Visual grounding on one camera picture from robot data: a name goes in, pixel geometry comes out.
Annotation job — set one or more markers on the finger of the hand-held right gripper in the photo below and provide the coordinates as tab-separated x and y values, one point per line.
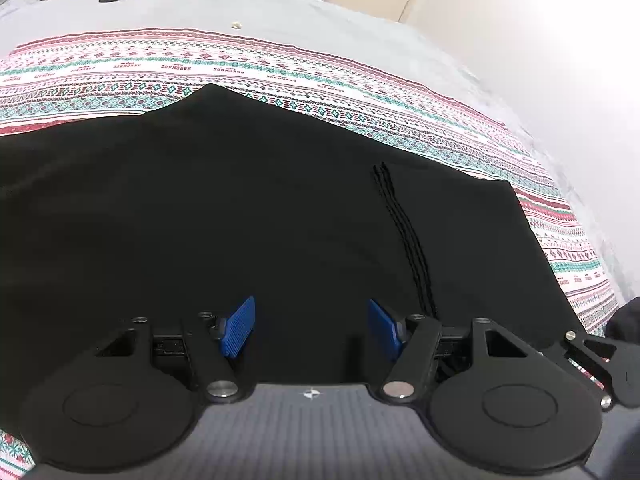
620	375

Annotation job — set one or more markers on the black pants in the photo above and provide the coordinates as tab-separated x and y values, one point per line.
225	210

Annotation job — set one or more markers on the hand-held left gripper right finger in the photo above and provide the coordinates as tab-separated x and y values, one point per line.
382	327

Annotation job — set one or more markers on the patterned striped blanket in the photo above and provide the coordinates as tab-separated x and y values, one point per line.
300	70

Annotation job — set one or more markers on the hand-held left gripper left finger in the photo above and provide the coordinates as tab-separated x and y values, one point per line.
240	325

